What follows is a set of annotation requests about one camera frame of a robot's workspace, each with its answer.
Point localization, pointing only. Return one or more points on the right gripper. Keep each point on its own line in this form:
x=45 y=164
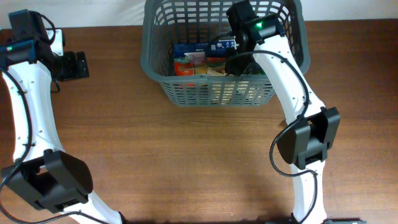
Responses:
x=232 y=64

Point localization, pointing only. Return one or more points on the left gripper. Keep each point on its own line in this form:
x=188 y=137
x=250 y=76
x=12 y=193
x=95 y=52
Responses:
x=73 y=71

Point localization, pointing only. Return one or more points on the blue pasta box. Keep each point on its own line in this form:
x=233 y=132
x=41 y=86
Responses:
x=217 y=49

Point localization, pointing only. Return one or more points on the beige food pouch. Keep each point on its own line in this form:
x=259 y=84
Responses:
x=229 y=90

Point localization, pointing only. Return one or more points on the orange spaghetti packet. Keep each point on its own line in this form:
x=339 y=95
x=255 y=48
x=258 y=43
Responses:
x=213 y=67

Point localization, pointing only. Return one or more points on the grey plastic basket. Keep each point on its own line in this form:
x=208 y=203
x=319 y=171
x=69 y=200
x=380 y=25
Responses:
x=167 y=23

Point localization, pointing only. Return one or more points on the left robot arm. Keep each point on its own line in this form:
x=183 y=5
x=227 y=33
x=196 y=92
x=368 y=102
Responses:
x=33 y=63

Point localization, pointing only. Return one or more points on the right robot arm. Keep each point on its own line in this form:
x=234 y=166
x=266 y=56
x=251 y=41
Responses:
x=300 y=150

